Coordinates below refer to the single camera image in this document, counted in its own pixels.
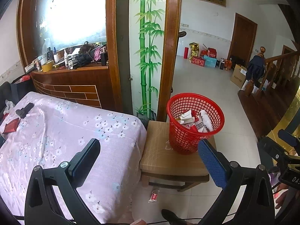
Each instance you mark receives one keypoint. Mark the dark bag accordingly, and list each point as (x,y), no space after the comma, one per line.
(21,89)

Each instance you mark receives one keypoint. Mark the wooden stool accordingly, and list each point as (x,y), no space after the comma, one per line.
(164,184)

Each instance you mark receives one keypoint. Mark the yellow tape roll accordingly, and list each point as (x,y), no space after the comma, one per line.
(46,66)

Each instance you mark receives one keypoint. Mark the white box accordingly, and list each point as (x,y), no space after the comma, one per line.
(185,116)

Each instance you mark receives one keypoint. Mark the white bottle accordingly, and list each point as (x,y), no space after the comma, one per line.
(66,57)

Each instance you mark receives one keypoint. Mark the dark jacket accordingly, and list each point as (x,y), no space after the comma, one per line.
(255,68)

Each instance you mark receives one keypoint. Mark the wooden dresser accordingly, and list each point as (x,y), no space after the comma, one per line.
(77,79)

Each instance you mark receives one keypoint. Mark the small red white packet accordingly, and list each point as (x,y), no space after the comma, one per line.
(154,195)

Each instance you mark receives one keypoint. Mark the brown wooden door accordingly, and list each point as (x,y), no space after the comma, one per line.
(170,51)

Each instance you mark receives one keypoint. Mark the dark padded headboard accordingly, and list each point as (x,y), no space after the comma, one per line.
(5,91)

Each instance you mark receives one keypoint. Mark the black folded umbrella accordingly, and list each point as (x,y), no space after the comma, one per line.
(82,59)

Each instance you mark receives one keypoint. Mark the small black box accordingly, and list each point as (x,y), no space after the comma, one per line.
(104,58)

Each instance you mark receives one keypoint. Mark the black bottle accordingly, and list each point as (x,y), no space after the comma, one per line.
(49,54)

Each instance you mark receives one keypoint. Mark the wooden room door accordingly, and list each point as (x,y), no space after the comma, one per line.
(243,37)

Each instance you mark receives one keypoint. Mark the white plastic bag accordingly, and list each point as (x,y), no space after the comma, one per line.
(9,105)

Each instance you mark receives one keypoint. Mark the teal gift box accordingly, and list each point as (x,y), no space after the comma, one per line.
(209,62)

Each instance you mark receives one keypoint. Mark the upright red gift box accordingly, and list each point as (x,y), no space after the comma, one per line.
(212,51)

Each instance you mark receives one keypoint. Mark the black toy gun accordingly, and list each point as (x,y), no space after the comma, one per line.
(23,110)

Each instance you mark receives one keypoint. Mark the gold foil bag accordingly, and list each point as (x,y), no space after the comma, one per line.
(194,50)

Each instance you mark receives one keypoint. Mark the black shoe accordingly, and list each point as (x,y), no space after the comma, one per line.
(172,215)

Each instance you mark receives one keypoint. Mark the orange bottle box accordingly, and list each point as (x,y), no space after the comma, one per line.
(226,64)

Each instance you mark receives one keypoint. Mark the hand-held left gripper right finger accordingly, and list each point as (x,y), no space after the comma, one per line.
(212,166)

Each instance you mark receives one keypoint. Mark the purple patterned mat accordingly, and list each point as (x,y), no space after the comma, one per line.
(273,179)

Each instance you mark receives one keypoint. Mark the wood-framed wall mirror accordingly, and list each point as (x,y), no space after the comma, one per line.
(70,11)

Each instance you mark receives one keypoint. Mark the flat red box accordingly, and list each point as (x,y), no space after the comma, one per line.
(11,126)

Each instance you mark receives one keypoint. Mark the red plastic mesh basket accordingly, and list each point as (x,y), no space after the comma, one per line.
(182,143)

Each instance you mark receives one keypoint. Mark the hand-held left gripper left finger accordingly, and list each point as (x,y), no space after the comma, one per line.
(86,161)

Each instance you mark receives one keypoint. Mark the bamboo painted glass panel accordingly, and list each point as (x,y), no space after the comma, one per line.
(147,51)

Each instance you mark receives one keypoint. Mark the person's right hand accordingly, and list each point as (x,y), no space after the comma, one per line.
(282,196)

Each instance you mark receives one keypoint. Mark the white jar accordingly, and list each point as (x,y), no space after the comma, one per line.
(57,58)

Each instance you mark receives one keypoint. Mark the red cylinder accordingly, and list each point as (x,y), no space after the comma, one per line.
(186,52)

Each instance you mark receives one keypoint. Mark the wooden staircase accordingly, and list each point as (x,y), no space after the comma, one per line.
(264,112)

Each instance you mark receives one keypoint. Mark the cardboard box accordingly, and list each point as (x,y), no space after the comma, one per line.
(238,77)

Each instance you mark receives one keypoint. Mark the white plastic tube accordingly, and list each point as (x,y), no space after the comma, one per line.
(206,120)

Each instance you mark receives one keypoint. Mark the pink folded umbrella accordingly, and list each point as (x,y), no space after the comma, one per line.
(97,51)

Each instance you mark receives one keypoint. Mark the golden pillar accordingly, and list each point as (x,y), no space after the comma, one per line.
(290,112)

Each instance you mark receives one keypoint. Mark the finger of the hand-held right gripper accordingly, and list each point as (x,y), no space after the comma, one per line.
(289,137)
(269,145)

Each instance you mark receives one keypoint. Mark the red white cigarette pack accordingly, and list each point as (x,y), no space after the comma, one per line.
(199,124)

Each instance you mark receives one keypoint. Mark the patterned red gift box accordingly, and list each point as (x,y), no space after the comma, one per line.
(198,61)

